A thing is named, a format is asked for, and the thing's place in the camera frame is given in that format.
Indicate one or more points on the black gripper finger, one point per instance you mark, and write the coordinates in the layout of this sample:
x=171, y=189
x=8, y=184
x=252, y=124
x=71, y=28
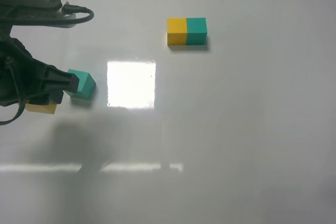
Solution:
x=54, y=97
x=55, y=79

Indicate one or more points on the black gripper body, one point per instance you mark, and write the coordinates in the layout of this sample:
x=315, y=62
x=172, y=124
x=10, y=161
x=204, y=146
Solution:
x=21, y=74

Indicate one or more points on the yellow template block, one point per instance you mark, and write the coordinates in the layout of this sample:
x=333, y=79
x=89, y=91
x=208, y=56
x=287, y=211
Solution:
x=176, y=31

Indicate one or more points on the green template block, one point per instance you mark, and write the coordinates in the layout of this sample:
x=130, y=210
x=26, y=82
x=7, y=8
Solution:
x=196, y=31

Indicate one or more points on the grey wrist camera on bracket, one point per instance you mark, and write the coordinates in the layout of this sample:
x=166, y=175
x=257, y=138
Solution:
x=35, y=13

